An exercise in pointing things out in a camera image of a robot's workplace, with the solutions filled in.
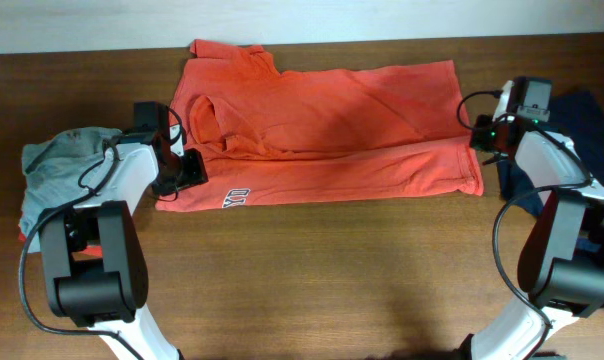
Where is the folded orange t-shirt underneath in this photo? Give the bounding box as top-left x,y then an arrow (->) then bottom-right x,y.
28,235 -> 103,258

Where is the navy blue garment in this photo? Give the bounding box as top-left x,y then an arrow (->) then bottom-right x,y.
497,90 -> 604,217

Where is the black cable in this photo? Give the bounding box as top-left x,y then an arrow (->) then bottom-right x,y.
455,88 -> 596,360
17,104 -> 183,360

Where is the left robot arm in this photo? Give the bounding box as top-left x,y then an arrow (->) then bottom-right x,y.
36,133 -> 207,359

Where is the folded grey t-shirt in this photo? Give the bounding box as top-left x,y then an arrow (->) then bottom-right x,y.
19,127 -> 121,238

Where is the left black cable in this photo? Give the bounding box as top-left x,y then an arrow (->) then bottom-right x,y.
17,104 -> 183,360

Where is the orange red t-shirt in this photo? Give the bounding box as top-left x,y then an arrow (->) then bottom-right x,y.
159,39 -> 484,212

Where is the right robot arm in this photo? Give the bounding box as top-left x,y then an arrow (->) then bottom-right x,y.
460,114 -> 604,359

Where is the right black cable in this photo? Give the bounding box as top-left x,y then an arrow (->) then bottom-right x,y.
455,88 -> 596,360

